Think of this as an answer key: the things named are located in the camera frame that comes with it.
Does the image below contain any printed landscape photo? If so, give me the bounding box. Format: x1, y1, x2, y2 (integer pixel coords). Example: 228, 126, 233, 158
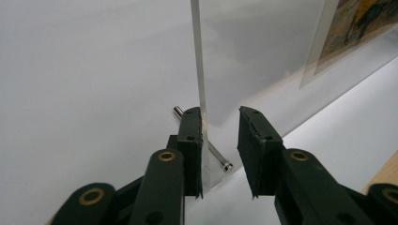
298, 0, 398, 90

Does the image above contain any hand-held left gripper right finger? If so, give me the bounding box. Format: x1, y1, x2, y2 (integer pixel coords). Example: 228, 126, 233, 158
237, 105, 374, 225

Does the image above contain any long metal frame pin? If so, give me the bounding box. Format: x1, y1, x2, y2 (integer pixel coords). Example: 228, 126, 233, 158
173, 105, 235, 173

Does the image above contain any clear acrylic photo frame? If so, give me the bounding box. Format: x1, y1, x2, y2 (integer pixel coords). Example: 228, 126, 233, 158
190, 0, 398, 193

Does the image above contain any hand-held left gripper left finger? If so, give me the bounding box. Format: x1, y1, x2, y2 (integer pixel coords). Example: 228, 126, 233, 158
128, 106, 205, 225

